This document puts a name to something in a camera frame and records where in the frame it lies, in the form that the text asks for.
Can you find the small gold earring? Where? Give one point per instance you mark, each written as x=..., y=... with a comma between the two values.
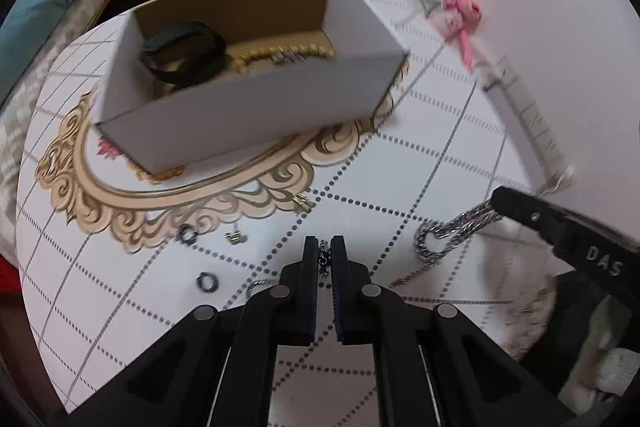
x=234, y=237

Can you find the pink plush toy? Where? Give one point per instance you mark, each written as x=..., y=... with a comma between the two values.
x=457, y=14

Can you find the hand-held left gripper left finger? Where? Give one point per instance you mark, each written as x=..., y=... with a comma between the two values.
x=311, y=302

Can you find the grey patterned blanket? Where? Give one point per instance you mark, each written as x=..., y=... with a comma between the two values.
x=30, y=107

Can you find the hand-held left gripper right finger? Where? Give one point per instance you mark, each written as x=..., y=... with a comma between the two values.
x=338, y=302

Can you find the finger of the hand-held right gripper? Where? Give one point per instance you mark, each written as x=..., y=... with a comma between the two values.
x=530, y=212

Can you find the printed white tablecloth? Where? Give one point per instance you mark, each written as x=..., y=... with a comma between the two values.
x=400, y=167

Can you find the red cloth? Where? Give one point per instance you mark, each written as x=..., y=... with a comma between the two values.
x=9, y=274

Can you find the white fluffy cloth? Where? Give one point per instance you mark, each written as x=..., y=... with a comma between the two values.
x=607, y=372

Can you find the cream fuzzy cloth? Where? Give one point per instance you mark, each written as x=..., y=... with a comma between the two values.
x=520, y=302

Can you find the white cardboard box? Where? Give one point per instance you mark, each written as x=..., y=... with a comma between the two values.
x=250, y=117

